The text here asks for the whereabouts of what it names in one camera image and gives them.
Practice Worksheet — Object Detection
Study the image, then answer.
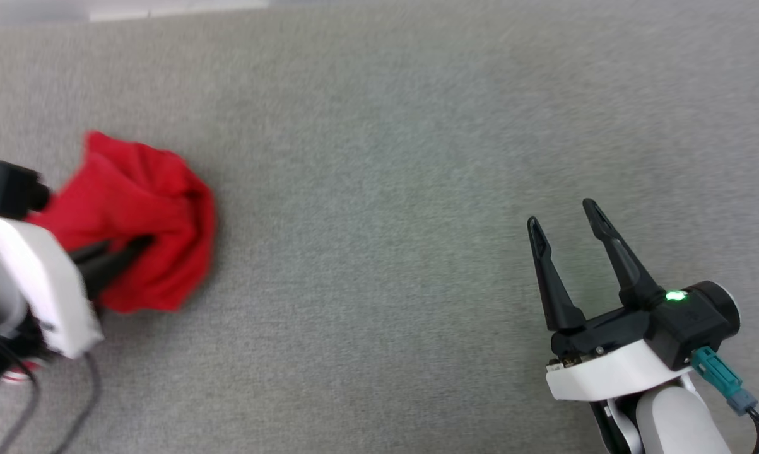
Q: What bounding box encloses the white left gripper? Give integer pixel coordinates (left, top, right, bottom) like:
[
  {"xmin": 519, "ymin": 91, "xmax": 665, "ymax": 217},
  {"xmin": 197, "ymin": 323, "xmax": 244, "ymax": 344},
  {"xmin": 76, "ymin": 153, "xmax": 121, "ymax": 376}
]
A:
[{"xmin": 0, "ymin": 211, "xmax": 156, "ymax": 360}]

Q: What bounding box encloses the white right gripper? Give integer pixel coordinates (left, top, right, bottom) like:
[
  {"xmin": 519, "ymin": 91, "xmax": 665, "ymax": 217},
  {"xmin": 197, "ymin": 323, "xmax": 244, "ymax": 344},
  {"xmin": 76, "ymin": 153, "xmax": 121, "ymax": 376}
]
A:
[{"xmin": 527, "ymin": 199, "xmax": 695, "ymax": 402}]

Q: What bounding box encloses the red and white basketball jersey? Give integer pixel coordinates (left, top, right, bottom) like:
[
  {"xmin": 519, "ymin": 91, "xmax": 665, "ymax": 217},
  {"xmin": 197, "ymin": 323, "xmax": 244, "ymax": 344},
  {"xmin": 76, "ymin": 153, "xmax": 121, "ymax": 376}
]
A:
[{"xmin": 26, "ymin": 131, "xmax": 218, "ymax": 314}]

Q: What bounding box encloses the grey fabric sofa seat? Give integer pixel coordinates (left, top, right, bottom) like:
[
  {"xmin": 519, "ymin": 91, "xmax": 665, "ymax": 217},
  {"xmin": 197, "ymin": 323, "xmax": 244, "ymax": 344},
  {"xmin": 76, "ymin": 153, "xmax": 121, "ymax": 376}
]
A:
[{"xmin": 0, "ymin": 0, "xmax": 759, "ymax": 454}]

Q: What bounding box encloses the teal right camera cable connector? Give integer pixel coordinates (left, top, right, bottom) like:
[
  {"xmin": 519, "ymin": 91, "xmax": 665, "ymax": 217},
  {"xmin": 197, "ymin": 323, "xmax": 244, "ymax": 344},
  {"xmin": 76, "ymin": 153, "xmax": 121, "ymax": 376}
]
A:
[{"xmin": 691, "ymin": 346, "xmax": 758, "ymax": 416}]

